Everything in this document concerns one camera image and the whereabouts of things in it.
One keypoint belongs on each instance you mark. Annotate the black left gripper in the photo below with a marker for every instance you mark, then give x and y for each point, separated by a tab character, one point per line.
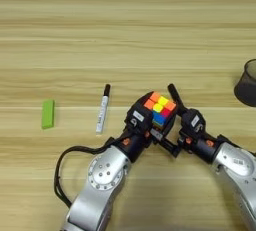
135	145

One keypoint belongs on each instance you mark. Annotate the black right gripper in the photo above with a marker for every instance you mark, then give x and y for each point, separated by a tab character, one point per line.
200	145

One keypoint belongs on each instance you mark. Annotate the multicolour puzzle cube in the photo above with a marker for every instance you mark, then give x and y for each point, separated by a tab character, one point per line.
159	103

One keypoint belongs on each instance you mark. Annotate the black mesh pen cup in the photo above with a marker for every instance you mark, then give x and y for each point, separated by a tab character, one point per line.
248	88

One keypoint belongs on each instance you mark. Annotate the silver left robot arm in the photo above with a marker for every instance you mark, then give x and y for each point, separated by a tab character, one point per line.
100	181

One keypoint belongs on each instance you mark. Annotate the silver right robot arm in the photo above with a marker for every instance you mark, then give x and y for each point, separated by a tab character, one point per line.
236	171

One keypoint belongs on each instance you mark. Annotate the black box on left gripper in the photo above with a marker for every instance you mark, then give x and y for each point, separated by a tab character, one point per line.
141	124

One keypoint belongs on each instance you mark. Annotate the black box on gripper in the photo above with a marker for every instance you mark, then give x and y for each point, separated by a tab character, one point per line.
190	125
141	124

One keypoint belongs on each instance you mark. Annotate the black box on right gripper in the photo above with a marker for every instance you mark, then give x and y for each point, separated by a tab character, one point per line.
190	125

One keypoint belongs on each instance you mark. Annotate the white marker with black cap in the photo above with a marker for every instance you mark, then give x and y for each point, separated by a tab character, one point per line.
102	111

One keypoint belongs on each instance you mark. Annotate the green rectangular block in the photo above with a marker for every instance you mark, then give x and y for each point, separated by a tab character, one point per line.
48	114

